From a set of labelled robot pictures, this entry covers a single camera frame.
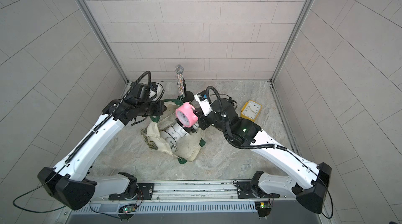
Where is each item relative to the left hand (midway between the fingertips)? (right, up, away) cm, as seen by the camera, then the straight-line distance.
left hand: (169, 105), depth 74 cm
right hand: (+12, -2, -8) cm, 15 cm away
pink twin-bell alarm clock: (+9, -3, -10) cm, 14 cm away
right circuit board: (+43, -45, -6) cm, 62 cm away
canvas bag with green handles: (+8, -22, +7) cm, 24 cm away
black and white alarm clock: (0, -15, +6) cm, 16 cm away
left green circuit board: (-15, -42, -10) cm, 46 cm away
